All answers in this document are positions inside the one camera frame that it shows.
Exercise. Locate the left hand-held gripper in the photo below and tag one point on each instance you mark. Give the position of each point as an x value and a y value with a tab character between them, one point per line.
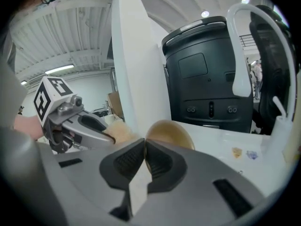
50	95

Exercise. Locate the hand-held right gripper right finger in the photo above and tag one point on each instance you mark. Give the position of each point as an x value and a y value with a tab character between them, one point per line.
192	187

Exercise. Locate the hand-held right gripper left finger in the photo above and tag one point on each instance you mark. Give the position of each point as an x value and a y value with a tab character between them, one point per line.
89	185

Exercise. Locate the yellow sponge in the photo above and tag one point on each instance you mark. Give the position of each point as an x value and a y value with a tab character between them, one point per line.
121	132

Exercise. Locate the brown bowl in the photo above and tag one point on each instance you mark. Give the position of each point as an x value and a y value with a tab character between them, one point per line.
169	133

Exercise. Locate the person's left forearm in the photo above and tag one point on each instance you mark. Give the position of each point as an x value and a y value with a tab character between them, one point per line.
28	126

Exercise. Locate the person's left hand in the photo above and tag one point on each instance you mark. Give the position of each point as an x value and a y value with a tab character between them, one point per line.
70	135

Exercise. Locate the brown cardboard box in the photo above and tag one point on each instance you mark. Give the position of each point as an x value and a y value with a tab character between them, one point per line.
115	105

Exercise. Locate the ceiling tube light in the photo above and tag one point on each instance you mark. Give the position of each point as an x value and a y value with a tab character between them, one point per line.
58	69

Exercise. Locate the person's grey shirt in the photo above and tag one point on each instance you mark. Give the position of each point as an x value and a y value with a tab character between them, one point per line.
11	83

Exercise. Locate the tall black machine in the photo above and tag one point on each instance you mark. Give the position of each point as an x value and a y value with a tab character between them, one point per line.
207	79

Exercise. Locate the white gooseneck faucet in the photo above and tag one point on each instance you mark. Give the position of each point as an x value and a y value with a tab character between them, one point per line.
240	67

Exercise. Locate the black high-back office chair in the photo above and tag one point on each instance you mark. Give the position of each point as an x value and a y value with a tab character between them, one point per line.
272	67

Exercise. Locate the round ceiling light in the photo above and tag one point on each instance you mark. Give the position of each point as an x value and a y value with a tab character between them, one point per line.
205	13
245	0

